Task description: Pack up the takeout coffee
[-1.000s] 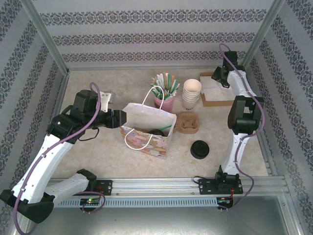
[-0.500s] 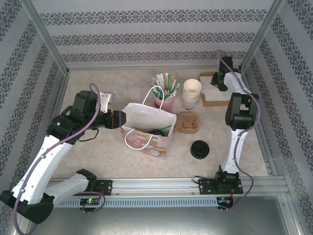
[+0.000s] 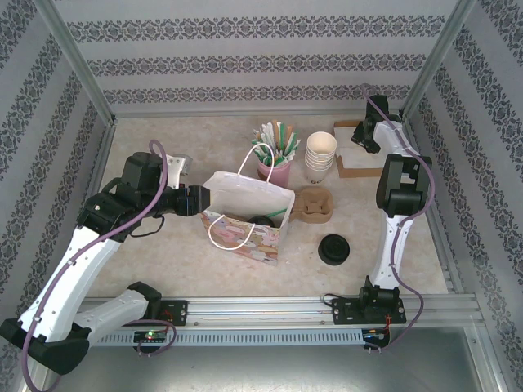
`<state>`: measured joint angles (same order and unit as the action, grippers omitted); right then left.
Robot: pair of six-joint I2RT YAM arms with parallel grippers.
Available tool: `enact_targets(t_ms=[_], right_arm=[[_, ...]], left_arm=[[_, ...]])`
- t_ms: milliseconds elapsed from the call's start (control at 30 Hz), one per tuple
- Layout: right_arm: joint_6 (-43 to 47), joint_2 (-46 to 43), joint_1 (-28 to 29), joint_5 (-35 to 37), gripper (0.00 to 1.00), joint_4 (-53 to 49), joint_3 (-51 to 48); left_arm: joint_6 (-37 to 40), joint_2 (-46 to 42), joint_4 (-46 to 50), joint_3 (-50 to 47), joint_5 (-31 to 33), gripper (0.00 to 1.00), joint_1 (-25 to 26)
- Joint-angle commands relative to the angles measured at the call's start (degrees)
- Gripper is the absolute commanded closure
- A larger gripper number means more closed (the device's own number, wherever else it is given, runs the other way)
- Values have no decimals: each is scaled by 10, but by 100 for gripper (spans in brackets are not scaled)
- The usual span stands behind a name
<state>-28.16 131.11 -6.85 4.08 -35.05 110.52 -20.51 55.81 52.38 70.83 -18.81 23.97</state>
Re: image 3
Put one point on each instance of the black plastic coffee lid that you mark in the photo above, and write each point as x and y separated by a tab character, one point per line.
261	221

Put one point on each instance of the black lid on table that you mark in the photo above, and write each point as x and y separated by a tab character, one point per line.
334	249

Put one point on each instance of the pink straw holder cup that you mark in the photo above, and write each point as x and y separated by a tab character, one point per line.
280	175

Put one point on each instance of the aluminium frame post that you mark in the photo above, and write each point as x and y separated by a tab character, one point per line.
435	61
77	61

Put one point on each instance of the green white striped straw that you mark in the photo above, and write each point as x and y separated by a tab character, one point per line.
294	147

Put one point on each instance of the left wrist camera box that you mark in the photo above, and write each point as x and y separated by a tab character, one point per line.
175	167

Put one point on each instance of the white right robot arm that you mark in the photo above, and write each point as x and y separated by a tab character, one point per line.
392	245

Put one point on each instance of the stack of white paper cups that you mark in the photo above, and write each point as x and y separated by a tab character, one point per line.
320	147

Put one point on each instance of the brown cardboard napkin box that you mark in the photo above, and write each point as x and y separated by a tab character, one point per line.
359	172

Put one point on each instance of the cartoon print paper bag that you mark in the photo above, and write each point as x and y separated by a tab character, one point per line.
245	245

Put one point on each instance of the green paper wrapped straw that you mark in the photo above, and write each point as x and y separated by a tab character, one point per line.
281	136

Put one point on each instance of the tan wooden stir stick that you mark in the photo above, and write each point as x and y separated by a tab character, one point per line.
291	132

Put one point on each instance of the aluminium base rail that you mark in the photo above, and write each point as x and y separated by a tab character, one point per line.
261	310

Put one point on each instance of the small green circuit board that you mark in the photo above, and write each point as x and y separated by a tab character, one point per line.
151	335
376	334

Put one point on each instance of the aluminium frame bar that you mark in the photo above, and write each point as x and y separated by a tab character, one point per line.
105	143
446	261
257	114

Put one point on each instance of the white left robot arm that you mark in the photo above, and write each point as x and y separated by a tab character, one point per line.
73	269

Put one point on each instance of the white paper napkin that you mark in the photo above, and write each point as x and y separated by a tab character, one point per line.
359	159
343	136

